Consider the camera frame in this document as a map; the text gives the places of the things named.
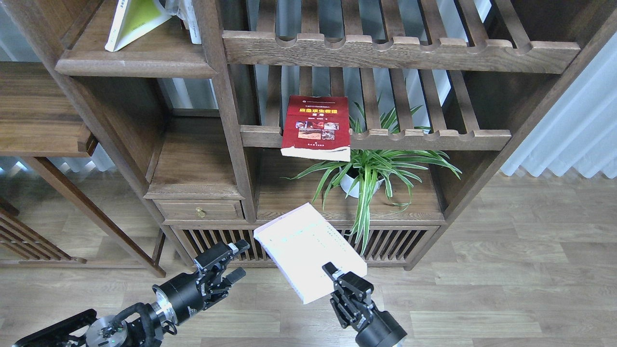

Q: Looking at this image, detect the wooden side table left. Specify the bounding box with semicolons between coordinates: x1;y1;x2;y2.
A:
0;62;165;278

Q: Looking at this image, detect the dark wooden bookshelf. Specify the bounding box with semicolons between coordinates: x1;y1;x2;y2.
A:
1;0;616;270

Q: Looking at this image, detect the white plant pot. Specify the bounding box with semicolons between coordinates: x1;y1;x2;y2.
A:
339;167;385;198

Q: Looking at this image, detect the white book top shelf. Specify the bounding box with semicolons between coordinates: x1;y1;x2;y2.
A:
254;203;367;305

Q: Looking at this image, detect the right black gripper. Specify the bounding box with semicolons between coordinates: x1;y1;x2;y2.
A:
322;262;407;347

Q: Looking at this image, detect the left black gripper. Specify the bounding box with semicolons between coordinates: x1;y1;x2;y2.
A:
152;240;250;325

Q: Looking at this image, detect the yellow-green book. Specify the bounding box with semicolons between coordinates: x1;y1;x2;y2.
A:
105;0;171;52

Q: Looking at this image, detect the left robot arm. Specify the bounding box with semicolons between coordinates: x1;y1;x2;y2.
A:
15;240;250;347

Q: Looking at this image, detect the red book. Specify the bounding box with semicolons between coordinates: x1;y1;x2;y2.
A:
281;95;350;162

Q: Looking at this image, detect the plastic-wrapped white book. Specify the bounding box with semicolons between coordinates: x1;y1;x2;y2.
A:
165;0;202;44

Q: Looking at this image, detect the white curtain right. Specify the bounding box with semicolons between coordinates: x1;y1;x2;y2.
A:
501;36;617;178

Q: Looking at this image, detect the green spider plant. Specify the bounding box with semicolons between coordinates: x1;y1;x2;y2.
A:
295;116;461;251

